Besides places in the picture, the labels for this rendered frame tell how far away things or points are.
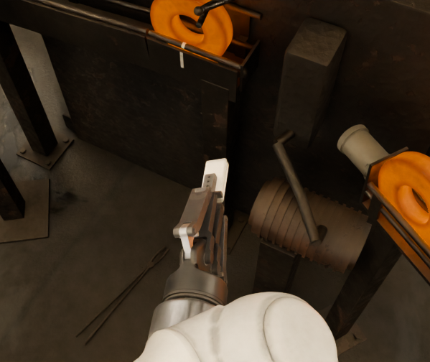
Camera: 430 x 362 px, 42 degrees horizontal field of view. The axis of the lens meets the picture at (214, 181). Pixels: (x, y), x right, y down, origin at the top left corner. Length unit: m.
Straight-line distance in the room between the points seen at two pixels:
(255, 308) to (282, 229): 0.67
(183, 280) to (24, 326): 1.00
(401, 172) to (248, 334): 0.54
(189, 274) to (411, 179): 0.39
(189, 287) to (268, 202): 0.47
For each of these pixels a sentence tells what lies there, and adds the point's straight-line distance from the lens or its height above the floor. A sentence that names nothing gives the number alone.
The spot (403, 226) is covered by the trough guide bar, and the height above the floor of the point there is 0.68.
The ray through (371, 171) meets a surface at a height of 0.71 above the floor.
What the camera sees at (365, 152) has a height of 0.69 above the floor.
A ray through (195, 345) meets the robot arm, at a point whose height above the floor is 1.05.
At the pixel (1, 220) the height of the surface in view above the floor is 0.01.
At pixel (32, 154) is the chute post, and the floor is 0.01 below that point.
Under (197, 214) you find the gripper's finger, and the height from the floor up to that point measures 0.86.
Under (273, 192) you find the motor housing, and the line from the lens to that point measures 1.08.
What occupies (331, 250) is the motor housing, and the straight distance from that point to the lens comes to 1.07.
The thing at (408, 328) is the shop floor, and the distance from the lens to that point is 1.61.
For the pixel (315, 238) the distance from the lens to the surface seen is 1.02.
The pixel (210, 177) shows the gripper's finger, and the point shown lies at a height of 0.82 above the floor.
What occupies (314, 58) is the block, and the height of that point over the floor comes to 0.80.
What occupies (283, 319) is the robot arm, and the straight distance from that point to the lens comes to 0.41.
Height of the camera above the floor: 1.46
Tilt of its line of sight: 58 degrees down
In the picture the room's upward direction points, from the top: straight up
